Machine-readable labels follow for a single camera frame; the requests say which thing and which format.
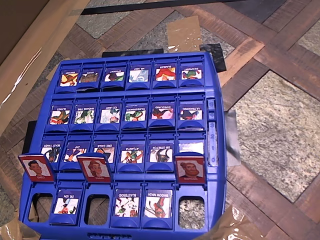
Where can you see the blue flap Enzo Stupendous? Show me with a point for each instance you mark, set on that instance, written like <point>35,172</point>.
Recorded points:
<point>37,168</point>

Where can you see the blue flap Safeguard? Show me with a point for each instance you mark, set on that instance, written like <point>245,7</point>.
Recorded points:
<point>162,113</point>

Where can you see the blue flap Thundershock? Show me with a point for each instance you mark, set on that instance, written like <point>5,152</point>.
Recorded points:
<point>135,114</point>

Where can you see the blue flap Ultrasonic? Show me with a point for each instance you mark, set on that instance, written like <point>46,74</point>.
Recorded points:
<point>191,113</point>

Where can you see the blue flap Sir Stretch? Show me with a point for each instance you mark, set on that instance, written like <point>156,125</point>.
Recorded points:
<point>161,155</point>

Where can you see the blue flap glossy blank card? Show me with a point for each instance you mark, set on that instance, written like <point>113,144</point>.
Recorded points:
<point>191,147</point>

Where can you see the blue flap Atlantia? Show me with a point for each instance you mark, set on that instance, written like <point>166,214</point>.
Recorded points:
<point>131,155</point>

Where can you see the blue flap Rumbler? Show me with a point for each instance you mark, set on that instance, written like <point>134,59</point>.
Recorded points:
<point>165,73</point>

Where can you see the blue flap Mr Frost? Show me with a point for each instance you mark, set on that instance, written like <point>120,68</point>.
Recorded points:
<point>138,75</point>

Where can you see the blue flap Ice Light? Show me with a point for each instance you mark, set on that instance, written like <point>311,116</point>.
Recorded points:
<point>110,115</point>

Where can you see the blue flap Swapshift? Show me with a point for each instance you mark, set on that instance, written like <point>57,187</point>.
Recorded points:
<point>191,73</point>

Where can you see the blue flap Eric Eagle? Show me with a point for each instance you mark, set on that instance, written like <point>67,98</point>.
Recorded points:
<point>107,146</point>

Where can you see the blue flap red Raphael card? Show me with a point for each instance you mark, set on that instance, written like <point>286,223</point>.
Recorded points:
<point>191,170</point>

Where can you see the blue flap dark green figure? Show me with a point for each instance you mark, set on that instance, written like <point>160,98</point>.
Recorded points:
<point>113,76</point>

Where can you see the black tape piece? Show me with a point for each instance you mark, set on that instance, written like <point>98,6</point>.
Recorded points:
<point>216,56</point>
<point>130,53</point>
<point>28,142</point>

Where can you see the glossy dark tape piece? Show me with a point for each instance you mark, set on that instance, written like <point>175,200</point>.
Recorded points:
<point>232,135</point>

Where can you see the blue flap Madame Vine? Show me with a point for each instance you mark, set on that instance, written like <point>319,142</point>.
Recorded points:
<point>84,115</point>

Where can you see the blue Guess Who game board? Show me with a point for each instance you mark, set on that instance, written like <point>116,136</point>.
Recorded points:
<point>212,180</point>

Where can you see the blue flap red Emma card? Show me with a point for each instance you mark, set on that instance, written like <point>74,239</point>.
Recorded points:
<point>96,168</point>

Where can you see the blue flap Gecko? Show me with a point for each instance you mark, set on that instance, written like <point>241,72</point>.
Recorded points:
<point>88,77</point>

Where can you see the blue flap Shadow Ninja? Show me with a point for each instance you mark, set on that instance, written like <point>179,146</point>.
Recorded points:
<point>158,203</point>

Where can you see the blue flap Blasteroid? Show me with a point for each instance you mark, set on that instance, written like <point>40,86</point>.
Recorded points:
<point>127,203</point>

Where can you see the brown packing tape patch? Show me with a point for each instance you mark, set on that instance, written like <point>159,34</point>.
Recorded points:
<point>183,32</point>

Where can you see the blue flap Zap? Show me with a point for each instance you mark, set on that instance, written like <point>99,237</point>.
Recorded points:
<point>72,150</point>

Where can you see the blue flap yellow red figure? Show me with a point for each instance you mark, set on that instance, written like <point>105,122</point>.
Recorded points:
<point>68,78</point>

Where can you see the blue flap Glance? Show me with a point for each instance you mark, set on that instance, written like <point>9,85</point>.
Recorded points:
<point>59,116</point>

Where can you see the blue flap Beast Tamer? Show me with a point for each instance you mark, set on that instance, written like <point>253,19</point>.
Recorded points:
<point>52,147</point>

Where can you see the black floor tape strip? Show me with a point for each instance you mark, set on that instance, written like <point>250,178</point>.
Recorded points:
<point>140,6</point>

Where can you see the blue flap Dr Ion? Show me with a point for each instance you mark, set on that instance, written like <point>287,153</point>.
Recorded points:
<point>67,202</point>

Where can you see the crumpled brown packing tape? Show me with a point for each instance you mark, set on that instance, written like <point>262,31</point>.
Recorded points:
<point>232,227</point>
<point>15,231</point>

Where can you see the brown cardboard wall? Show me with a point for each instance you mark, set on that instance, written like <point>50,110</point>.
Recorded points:
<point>15,20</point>

